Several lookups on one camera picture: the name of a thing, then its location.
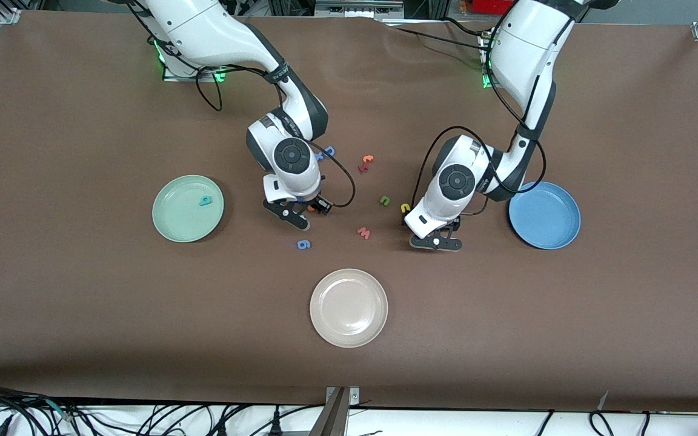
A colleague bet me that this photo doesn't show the blue plate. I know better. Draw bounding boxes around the blue plate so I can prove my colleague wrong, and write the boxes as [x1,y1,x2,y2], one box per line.
[508,181,582,250]

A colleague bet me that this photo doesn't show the grey metal box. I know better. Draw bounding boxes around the grey metal box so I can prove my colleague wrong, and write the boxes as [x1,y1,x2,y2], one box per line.
[314,0,405,20]

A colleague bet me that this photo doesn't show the light green plate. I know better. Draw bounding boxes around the light green plate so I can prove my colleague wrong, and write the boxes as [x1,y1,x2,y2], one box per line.
[151,174,225,243]

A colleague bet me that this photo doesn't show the black tabletop cable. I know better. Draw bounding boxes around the black tabletop cable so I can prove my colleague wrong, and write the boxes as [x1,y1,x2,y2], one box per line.
[385,17,490,53]

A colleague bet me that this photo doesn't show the brown table cover sheet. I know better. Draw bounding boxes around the brown table cover sheet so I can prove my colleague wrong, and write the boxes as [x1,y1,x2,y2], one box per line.
[0,9,698,414]

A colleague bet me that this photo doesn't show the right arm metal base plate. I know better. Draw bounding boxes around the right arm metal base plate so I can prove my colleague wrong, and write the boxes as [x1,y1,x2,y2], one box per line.
[162,58,228,82]

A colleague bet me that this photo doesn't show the metal table edge bracket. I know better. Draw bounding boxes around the metal table edge bracket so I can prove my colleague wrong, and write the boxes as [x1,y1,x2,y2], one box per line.
[308,386,362,436]

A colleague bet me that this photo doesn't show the beige plate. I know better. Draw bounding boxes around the beige plate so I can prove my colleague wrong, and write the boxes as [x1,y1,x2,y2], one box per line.
[309,268,389,349]

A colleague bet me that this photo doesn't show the teal cable connector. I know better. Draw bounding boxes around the teal cable connector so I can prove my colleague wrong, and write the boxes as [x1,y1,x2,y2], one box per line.
[40,397,74,421]

